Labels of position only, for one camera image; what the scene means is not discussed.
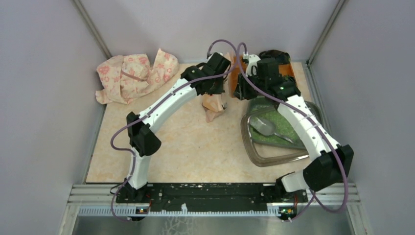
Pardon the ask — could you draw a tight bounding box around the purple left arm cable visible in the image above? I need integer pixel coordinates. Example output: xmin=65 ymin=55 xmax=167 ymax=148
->
xmin=109 ymin=39 xmax=241 ymax=223

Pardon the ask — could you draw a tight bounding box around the orange compartment tray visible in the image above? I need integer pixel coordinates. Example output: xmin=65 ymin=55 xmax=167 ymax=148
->
xmin=227 ymin=64 xmax=295 ymax=98

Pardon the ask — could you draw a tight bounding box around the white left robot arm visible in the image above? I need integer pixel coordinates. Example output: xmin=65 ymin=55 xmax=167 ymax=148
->
xmin=127 ymin=52 xmax=231 ymax=203

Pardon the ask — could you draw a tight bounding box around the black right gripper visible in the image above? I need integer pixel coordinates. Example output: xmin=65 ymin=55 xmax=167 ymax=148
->
xmin=233 ymin=70 xmax=267 ymax=100

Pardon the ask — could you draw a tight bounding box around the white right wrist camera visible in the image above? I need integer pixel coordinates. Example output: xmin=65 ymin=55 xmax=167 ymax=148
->
xmin=243 ymin=54 xmax=261 ymax=77

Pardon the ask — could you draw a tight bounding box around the orange cat litter bag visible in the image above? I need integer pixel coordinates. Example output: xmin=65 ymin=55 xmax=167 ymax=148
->
xmin=201 ymin=77 xmax=231 ymax=123

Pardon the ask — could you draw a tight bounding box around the grey metal scoop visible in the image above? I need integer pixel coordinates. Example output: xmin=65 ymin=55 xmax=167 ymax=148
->
xmin=249 ymin=116 xmax=294 ymax=144

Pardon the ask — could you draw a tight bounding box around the dark green litter box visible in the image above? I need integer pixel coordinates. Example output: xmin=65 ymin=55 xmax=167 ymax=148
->
xmin=247 ymin=97 xmax=305 ymax=150

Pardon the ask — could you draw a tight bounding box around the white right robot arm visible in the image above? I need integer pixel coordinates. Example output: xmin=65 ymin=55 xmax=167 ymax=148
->
xmin=235 ymin=58 xmax=354 ymax=202

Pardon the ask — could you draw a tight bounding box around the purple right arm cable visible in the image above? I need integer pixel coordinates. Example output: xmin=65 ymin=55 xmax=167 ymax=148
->
xmin=236 ymin=42 xmax=350 ymax=222

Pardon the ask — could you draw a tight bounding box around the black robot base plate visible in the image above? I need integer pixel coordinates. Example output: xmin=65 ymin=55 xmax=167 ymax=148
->
xmin=113 ymin=183 xmax=308 ymax=221

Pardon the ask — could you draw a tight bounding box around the pink patterned cloth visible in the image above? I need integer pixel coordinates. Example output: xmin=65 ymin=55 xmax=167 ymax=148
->
xmin=95 ymin=49 xmax=179 ymax=104

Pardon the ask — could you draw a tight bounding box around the dark cloth on tray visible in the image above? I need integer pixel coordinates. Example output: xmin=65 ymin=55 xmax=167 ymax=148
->
xmin=259 ymin=49 xmax=291 ymax=65

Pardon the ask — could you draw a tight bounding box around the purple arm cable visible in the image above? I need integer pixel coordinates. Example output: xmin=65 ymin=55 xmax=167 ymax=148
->
xmin=109 ymin=39 xmax=241 ymax=223
xmin=236 ymin=42 xmax=350 ymax=222

